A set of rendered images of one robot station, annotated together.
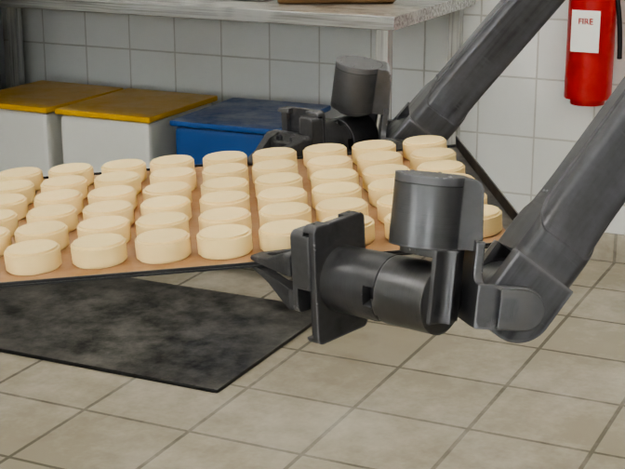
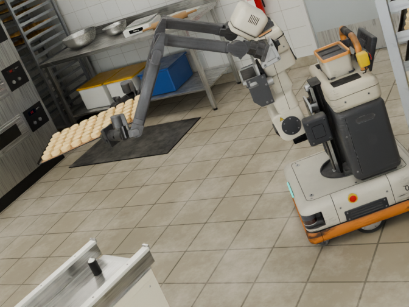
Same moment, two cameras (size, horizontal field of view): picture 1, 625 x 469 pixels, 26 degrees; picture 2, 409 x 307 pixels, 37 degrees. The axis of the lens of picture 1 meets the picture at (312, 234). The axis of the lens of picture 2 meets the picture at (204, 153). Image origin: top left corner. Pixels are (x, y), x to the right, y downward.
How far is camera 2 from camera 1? 202 cm
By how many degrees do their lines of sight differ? 11
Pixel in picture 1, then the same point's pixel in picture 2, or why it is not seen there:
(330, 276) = (108, 136)
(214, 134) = not seen: hidden behind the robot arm
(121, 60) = (121, 57)
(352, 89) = (125, 88)
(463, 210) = (122, 119)
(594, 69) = not seen: hidden behind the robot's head
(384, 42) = (185, 33)
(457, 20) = (213, 11)
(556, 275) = (140, 124)
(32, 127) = (99, 91)
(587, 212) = (141, 112)
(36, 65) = (97, 67)
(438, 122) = not seen: hidden behind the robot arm
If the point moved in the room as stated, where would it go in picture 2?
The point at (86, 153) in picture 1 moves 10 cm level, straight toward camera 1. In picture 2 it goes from (117, 93) to (117, 95)
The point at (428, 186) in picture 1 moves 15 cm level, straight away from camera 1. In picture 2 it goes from (114, 118) to (120, 106)
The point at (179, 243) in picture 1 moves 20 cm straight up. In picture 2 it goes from (87, 137) to (70, 102)
